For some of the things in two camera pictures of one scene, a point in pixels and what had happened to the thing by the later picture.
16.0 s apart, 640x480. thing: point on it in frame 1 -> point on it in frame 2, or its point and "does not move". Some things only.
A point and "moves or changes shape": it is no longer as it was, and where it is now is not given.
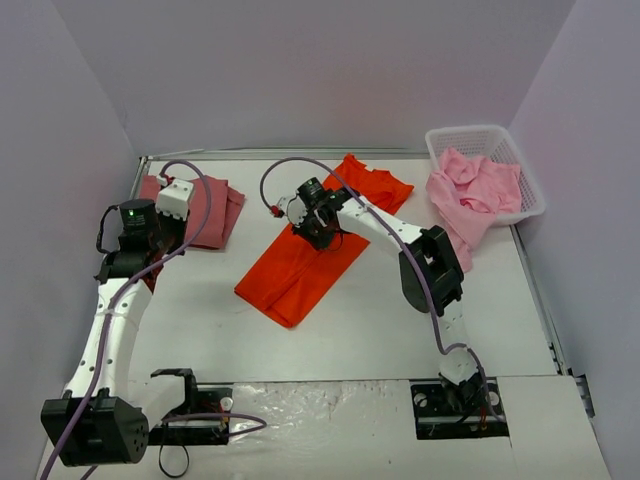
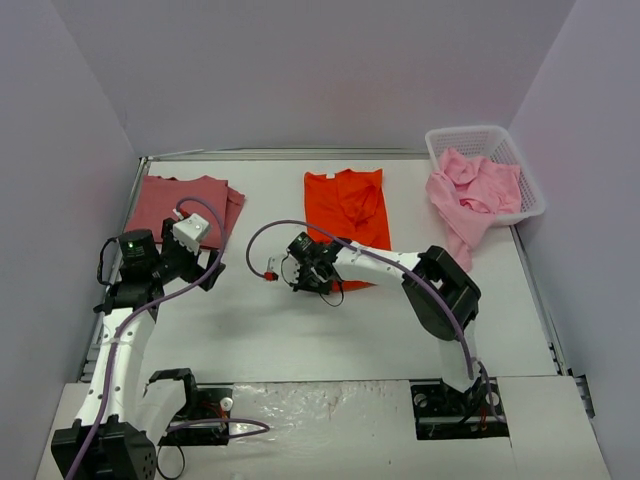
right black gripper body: [317, 232] -> [304, 275]
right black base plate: [468, 410] does not move
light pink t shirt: [468, 193] does not move
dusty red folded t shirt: [225, 204] does not move
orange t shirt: [290, 280] moves or changes shape
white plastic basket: [494, 142] does not move
